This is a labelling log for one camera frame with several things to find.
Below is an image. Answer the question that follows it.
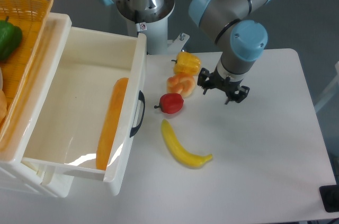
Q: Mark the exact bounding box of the yellow toy bell pepper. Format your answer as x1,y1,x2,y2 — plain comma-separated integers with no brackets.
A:
172,51,201,76

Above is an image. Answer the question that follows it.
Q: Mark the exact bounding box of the orange toy pretzel bread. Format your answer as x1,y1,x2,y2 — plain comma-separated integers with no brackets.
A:
166,73,195,98

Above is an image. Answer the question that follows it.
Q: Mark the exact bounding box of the yellow toy banana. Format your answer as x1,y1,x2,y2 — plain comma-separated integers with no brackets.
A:
160,119,213,168

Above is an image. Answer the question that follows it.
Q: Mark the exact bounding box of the black device at table edge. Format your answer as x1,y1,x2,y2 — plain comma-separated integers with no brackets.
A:
319,185,338,213

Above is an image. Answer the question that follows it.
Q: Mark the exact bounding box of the white top drawer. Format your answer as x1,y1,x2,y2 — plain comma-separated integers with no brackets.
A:
23,27,147,198

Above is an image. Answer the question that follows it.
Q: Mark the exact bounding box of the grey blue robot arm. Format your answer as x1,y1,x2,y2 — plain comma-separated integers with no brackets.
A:
189,0,271,103

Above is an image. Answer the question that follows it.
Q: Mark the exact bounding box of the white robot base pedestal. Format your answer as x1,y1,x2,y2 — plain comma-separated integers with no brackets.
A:
86,0,190,56

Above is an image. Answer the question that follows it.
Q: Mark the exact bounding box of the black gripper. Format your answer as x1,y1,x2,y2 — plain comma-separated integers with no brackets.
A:
197,68,250,104

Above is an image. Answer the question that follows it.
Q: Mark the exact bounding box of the orange plastic basket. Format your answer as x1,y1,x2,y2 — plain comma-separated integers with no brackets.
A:
1,0,53,151

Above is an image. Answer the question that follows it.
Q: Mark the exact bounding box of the green toy bell pepper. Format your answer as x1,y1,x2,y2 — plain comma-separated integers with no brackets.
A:
1,16,23,61

